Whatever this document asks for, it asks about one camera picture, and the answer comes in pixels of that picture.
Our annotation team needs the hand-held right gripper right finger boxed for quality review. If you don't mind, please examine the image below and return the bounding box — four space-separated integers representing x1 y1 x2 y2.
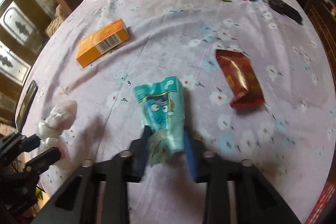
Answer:
182 130 302 224

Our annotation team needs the glass door cabinet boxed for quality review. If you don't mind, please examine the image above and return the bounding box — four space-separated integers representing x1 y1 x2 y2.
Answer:
0 0 57 109

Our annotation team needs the purple floral tablecloth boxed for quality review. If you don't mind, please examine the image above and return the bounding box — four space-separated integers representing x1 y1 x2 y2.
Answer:
14 0 334 224

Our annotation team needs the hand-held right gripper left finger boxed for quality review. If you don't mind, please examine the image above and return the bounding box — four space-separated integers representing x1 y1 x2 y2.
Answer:
30 126 153 224

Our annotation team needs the teal snack packet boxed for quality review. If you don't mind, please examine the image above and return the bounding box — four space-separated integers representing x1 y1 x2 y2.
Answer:
134 76 187 167

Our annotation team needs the wooden cabinet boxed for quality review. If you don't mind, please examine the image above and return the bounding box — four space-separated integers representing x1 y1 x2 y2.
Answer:
304 0 336 56

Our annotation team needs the orange cardboard box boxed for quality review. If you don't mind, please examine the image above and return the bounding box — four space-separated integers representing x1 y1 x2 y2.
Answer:
76 19 130 68

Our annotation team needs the white plastic bag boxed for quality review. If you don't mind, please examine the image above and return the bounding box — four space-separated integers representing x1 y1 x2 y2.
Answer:
37 100 78 161

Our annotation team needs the red plastic basket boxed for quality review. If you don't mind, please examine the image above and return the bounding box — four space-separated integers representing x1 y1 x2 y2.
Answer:
306 182 336 224

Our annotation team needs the dark red snack packet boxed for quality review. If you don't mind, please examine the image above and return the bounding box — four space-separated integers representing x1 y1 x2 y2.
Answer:
215 49 265 109

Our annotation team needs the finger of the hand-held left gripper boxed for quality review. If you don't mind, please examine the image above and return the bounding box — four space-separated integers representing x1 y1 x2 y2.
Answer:
18 133 41 152
26 147 62 170

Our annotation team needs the black phone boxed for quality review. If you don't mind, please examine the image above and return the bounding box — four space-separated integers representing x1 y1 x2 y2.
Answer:
15 80 38 132

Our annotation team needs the black flat object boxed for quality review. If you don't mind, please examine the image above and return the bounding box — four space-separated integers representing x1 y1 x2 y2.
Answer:
261 0 302 24

